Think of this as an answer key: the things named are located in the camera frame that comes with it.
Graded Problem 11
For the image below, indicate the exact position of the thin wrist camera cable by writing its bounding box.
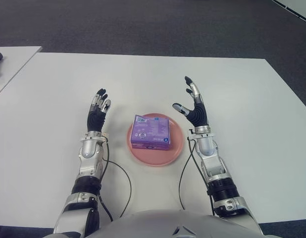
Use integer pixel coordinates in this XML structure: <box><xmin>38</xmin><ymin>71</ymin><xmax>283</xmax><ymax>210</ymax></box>
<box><xmin>179</xmin><ymin>137</ymin><xmax>215</xmax><ymax>216</ymax></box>
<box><xmin>97</xmin><ymin>142</ymin><xmax>132</xmax><ymax>222</ymax></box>

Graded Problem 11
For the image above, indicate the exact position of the silver robot torso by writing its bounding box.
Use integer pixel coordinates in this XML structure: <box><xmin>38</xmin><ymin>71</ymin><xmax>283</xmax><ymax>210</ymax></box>
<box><xmin>51</xmin><ymin>209</ymin><xmax>272</xmax><ymax>238</ymax></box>

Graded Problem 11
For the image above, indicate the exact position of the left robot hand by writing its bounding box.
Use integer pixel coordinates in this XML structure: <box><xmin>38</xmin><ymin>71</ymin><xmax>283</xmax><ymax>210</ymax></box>
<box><xmin>87</xmin><ymin>88</ymin><xmax>111</xmax><ymax>133</ymax></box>

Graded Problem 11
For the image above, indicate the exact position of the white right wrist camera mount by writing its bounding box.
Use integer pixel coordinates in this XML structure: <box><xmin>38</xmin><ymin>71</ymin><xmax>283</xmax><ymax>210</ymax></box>
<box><xmin>186</xmin><ymin>128</ymin><xmax>214</xmax><ymax>141</ymax></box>

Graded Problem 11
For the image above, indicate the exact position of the pink round plate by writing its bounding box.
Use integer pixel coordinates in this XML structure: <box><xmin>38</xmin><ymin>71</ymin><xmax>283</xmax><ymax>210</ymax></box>
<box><xmin>126</xmin><ymin>113</ymin><xmax>185</xmax><ymax>167</ymax></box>

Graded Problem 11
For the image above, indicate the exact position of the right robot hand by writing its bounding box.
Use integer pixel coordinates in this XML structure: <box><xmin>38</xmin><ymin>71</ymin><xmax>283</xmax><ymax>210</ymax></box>
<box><xmin>172</xmin><ymin>76</ymin><xmax>208</xmax><ymax>128</ymax></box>

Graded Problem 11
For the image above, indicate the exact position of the purple tissue paper pack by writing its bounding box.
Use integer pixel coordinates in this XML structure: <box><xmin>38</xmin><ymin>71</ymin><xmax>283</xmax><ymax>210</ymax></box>
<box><xmin>130</xmin><ymin>114</ymin><xmax>172</xmax><ymax>151</ymax></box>

